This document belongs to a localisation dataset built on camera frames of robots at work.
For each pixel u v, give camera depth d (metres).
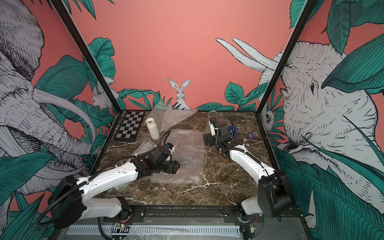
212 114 0.96
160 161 0.64
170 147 0.75
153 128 0.94
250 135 1.07
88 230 0.70
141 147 0.91
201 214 0.75
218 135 0.65
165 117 1.07
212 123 0.73
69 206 0.40
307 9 0.70
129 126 1.07
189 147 0.99
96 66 0.94
